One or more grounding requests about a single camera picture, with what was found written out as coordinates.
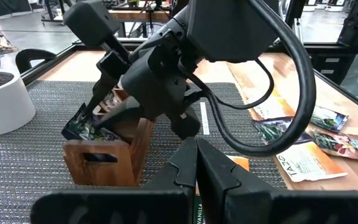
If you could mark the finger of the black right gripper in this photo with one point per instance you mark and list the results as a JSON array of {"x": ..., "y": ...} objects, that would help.
[
  {"x": 123, "y": 115},
  {"x": 102, "y": 93}
]

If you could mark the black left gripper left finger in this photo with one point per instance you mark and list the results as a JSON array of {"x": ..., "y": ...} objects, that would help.
[{"x": 182, "y": 174}]

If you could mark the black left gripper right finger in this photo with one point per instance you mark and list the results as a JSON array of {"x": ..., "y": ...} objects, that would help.
[{"x": 216, "y": 180}]

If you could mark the white orange Tazo tea packet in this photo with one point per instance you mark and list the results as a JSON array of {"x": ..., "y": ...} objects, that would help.
[
  {"x": 239, "y": 162},
  {"x": 309, "y": 165},
  {"x": 278, "y": 109}
]

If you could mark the dark purple Ahmad tea packet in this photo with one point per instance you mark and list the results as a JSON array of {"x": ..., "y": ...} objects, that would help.
[
  {"x": 82, "y": 129},
  {"x": 266, "y": 129},
  {"x": 328, "y": 118}
]

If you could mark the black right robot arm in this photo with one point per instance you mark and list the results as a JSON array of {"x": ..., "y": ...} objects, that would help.
[{"x": 228, "y": 31}]

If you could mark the wooden three-compartment box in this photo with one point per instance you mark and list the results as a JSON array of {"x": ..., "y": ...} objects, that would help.
[{"x": 104, "y": 168}]

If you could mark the white printed label strip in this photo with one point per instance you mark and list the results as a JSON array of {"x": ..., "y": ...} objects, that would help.
[{"x": 204, "y": 118}]

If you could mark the green plant in white pot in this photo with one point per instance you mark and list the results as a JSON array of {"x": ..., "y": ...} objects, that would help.
[{"x": 5, "y": 109}]

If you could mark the grey woven placemat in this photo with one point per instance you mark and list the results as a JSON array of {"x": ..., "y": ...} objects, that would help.
[{"x": 26, "y": 171}]

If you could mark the black frame clamp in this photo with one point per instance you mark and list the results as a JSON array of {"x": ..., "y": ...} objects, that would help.
[{"x": 23, "y": 59}]

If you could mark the black metal table frame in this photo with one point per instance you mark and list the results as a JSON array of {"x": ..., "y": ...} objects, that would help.
[{"x": 322, "y": 48}]

